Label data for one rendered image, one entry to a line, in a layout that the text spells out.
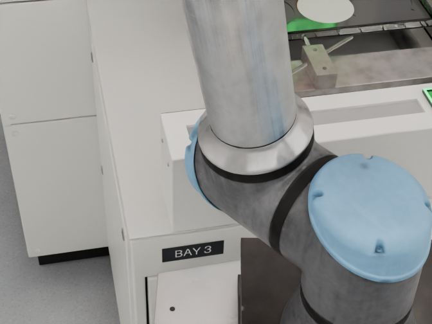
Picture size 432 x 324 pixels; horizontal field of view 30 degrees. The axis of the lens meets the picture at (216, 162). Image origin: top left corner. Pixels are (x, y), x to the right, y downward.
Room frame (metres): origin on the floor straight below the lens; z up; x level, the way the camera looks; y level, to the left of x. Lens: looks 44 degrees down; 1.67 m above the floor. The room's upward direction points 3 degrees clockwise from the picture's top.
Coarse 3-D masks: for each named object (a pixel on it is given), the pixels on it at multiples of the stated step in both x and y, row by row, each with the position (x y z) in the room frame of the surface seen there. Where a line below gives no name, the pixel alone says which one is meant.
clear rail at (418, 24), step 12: (372, 24) 1.16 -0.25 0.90; (384, 24) 1.16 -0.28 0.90; (396, 24) 1.16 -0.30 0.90; (408, 24) 1.17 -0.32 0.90; (420, 24) 1.17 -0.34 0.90; (288, 36) 1.11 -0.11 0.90; (300, 36) 1.12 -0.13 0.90; (312, 36) 1.12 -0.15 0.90; (324, 36) 1.13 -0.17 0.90; (336, 36) 1.13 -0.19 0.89
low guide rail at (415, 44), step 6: (396, 30) 1.23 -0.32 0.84; (402, 30) 1.22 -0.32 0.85; (408, 30) 1.22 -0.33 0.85; (396, 36) 1.23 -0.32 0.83; (402, 36) 1.21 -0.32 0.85; (408, 36) 1.21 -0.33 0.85; (396, 42) 1.22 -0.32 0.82; (402, 42) 1.20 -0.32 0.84; (408, 42) 1.19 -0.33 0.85; (414, 42) 1.19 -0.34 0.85; (402, 48) 1.20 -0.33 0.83; (408, 48) 1.18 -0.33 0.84
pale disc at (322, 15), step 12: (300, 0) 1.23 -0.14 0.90; (312, 0) 1.23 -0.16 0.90; (324, 0) 1.23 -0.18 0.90; (336, 0) 1.23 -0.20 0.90; (348, 0) 1.24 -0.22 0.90; (300, 12) 1.19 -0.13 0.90; (312, 12) 1.19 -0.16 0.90; (324, 12) 1.19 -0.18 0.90; (336, 12) 1.19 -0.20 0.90; (348, 12) 1.20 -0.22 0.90
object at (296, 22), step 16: (288, 0) 1.23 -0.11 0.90; (352, 0) 1.24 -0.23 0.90; (368, 0) 1.24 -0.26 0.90; (384, 0) 1.24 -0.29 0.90; (400, 0) 1.24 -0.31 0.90; (416, 0) 1.25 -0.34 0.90; (288, 16) 1.18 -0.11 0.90; (304, 16) 1.18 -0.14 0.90; (352, 16) 1.19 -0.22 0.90; (368, 16) 1.19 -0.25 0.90; (384, 16) 1.19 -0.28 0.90; (400, 16) 1.19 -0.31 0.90; (416, 16) 1.19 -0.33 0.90; (288, 32) 1.13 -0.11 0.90
